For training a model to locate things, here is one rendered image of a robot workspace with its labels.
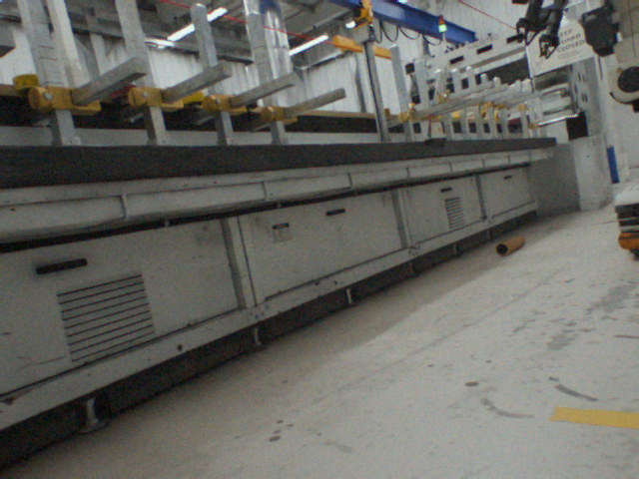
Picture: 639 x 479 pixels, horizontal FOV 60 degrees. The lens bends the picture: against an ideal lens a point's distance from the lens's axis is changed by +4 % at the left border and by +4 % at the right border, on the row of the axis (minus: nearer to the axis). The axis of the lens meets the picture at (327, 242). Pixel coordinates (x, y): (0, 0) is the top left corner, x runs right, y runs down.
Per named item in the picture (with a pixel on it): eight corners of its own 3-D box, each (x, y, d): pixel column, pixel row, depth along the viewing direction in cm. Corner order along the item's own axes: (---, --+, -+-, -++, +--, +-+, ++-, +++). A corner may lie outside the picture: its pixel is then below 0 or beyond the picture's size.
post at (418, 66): (438, 151, 285) (422, 60, 283) (435, 151, 282) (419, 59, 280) (432, 153, 287) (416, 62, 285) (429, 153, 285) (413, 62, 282)
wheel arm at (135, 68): (151, 78, 113) (146, 57, 113) (136, 76, 110) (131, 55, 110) (46, 129, 139) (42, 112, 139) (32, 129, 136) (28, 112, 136)
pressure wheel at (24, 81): (16, 123, 132) (3, 75, 132) (37, 128, 140) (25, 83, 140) (48, 117, 132) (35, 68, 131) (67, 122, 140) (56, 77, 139)
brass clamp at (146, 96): (185, 107, 149) (181, 88, 149) (143, 104, 139) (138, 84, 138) (171, 113, 153) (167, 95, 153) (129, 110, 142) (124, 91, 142)
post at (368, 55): (391, 142, 244) (373, 42, 242) (386, 142, 240) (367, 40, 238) (383, 144, 247) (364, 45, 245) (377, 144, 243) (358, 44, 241)
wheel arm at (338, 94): (347, 100, 173) (344, 87, 173) (341, 99, 170) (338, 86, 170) (252, 134, 199) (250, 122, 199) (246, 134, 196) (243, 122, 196)
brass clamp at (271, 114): (299, 120, 190) (296, 106, 189) (274, 119, 179) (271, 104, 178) (286, 125, 193) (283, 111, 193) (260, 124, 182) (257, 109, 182)
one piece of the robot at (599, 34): (630, 49, 248) (623, -1, 247) (626, 39, 225) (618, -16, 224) (589, 62, 257) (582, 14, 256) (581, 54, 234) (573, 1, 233)
